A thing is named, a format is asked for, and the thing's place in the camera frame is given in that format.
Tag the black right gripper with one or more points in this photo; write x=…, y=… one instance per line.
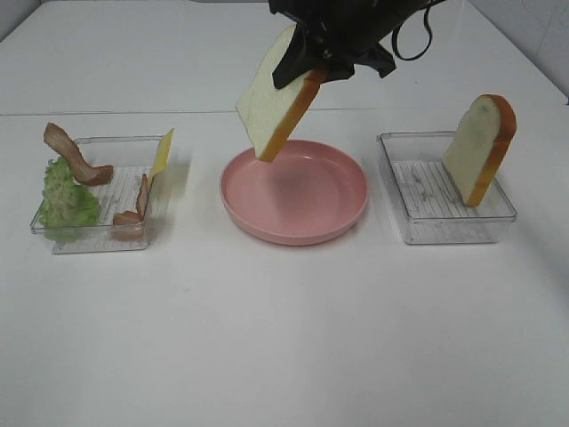
x=337, y=35

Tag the white bread slice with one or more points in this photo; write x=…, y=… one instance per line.
x=269, y=114

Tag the short bacon strip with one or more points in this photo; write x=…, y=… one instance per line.
x=130, y=222

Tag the long bacon strip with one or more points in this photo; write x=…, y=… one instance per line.
x=57, y=139

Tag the green lettuce leaf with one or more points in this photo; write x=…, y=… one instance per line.
x=66, y=204

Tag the pink round plate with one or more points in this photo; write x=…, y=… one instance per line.
x=310, y=194

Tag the standing bread slice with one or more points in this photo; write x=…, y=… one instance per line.
x=479, y=145

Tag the clear plastic bread tray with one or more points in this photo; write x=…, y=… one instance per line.
x=428, y=208

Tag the yellow cheese slice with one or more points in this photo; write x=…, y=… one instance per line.
x=161, y=157

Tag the clear plastic ingredient tray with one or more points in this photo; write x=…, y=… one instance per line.
x=132, y=157

